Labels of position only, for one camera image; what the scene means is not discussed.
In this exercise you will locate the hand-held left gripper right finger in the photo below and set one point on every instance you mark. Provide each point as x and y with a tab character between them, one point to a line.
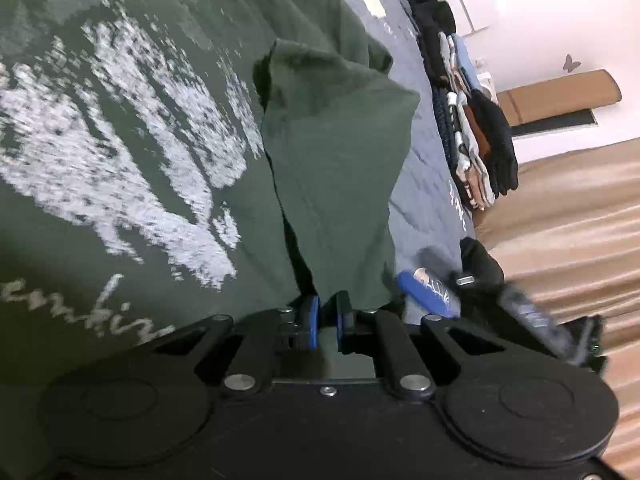
343	322

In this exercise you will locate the black clothes pile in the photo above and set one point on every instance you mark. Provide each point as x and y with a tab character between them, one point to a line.
432	20

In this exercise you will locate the butterfly wall sticker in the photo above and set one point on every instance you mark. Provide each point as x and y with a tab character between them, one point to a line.
570	62

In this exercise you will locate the black folded garment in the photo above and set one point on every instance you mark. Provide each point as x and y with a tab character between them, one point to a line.
480	260

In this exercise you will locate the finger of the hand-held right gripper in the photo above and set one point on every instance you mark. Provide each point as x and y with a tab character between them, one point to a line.
430	292
467	281

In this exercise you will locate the beige curtain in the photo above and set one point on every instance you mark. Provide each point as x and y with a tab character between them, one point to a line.
575	235

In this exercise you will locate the clothes stack with blue top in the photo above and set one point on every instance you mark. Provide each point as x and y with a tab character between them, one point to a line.
462	57

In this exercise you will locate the grey quilted bedspread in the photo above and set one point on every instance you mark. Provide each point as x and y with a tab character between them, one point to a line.
425	185

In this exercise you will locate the clothes stack with black top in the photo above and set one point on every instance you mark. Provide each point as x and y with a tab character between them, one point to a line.
492	135

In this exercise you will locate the green t-shirt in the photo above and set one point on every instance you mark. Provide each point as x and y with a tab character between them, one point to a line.
150	160

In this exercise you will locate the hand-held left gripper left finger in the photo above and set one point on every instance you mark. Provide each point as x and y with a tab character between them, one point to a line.
312	322

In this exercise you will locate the dark window pane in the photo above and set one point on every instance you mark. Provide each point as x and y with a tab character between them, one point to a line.
555	122

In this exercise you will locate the tall cardboard box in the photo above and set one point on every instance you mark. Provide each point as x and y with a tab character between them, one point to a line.
560	95

